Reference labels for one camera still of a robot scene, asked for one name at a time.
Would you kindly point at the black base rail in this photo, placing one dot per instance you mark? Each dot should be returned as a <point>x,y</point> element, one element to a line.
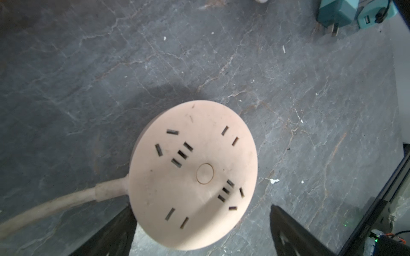
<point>373,236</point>

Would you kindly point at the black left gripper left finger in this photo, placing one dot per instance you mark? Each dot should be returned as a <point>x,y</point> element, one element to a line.
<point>114,239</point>

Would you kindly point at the pink round power strip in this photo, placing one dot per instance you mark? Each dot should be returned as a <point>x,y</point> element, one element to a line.
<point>192,174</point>

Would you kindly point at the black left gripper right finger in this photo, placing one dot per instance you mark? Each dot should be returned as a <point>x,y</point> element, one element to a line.
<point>292,239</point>

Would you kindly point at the teal charger plug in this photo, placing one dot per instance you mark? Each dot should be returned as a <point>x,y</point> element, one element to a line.
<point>334,14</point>

